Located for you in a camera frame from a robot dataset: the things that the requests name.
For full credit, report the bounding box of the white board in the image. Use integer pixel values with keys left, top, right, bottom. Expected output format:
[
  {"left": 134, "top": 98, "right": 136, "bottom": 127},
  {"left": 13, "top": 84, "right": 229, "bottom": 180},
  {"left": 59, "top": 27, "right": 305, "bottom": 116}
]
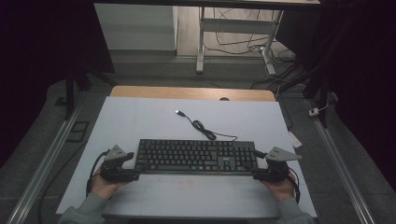
[{"left": 55, "top": 96, "right": 318, "bottom": 218}]

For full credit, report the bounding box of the black keyboard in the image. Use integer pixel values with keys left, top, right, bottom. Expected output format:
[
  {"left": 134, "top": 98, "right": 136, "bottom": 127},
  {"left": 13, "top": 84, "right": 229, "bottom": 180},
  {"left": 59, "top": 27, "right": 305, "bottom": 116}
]
[{"left": 134, "top": 138, "right": 260, "bottom": 175}]

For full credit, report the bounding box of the white metal desk frame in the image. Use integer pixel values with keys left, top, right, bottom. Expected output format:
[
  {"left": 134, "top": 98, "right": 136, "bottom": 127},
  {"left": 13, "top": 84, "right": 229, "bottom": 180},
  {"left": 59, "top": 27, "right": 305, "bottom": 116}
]
[{"left": 195, "top": 6, "right": 285, "bottom": 76}]

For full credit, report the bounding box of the metal floor rail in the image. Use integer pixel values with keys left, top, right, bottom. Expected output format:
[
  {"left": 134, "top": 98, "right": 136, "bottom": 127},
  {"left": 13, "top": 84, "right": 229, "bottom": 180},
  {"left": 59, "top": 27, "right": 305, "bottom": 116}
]
[
  {"left": 6, "top": 101, "right": 87, "bottom": 224},
  {"left": 306, "top": 99, "right": 377, "bottom": 224}
]

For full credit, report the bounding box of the tangle of floor cables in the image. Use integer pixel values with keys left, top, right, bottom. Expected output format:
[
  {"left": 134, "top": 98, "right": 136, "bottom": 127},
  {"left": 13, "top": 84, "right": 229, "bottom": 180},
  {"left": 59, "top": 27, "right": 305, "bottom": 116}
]
[{"left": 204, "top": 7, "right": 297, "bottom": 64}]

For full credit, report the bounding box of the wooden table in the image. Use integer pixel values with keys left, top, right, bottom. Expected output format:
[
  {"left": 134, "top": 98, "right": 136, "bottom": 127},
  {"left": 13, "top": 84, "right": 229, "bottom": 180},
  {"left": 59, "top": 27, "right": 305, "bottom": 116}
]
[{"left": 110, "top": 85, "right": 276, "bottom": 103}]

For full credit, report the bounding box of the black stand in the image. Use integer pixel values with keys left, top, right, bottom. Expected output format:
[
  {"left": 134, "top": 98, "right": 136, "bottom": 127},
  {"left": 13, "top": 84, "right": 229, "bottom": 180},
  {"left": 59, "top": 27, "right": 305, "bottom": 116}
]
[{"left": 54, "top": 63, "right": 117, "bottom": 121}]

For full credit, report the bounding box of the black floor cable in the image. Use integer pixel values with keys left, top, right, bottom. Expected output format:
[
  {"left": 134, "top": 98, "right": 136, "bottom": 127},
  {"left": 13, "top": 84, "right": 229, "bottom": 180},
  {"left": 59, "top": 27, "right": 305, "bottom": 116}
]
[{"left": 36, "top": 141, "right": 94, "bottom": 224}]

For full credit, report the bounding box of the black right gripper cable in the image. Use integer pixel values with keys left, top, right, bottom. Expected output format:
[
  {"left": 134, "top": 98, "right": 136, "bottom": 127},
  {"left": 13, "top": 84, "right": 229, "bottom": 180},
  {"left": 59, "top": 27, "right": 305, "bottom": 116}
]
[{"left": 286, "top": 167, "right": 302, "bottom": 205}]

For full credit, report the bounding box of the person's right hand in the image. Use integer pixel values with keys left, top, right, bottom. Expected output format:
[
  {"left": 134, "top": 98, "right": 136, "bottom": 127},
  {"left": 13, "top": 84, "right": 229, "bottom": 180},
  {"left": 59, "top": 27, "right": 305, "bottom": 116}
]
[{"left": 261, "top": 175, "right": 297, "bottom": 203}]

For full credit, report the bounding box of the black keyboard cable with plug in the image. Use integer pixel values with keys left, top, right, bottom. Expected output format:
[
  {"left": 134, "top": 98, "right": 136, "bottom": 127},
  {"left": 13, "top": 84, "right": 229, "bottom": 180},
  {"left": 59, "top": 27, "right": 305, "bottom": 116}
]
[{"left": 175, "top": 109, "right": 239, "bottom": 142}]

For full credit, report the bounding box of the white paper tag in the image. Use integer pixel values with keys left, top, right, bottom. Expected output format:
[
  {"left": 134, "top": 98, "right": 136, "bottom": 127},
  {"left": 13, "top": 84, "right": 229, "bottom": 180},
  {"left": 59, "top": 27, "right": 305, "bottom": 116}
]
[{"left": 287, "top": 130, "right": 304, "bottom": 149}]

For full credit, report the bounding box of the black floor bracket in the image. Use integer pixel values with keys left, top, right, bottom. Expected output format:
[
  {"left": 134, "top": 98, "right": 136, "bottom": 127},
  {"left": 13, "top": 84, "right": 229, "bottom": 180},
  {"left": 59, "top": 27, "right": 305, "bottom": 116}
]
[{"left": 65, "top": 120, "right": 91, "bottom": 144}]

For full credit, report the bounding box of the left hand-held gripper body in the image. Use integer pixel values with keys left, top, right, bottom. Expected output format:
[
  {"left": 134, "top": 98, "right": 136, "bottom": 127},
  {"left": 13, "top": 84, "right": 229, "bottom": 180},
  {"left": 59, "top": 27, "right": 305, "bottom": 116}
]
[{"left": 99, "top": 144, "right": 129, "bottom": 184}]

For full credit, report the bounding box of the white cabinet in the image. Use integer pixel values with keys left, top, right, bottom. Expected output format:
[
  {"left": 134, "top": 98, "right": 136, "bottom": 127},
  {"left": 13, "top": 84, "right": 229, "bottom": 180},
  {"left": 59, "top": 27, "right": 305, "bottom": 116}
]
[{"left": 93, "top": 3, "right": 179, "bottom": 51}]

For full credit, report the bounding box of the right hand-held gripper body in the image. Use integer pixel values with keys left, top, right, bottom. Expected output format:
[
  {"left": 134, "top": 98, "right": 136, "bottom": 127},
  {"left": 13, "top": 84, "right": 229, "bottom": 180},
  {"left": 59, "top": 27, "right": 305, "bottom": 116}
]
[{"left": 264, "top": 147, "right": 303, "bottom": 183}]

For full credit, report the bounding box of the person's left hand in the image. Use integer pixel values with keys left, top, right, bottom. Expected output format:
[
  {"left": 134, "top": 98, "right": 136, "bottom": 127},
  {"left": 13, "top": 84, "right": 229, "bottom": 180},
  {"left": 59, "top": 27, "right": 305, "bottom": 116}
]
[{"left": 90, "top": 168, "right": 129, "bottom": 201}]

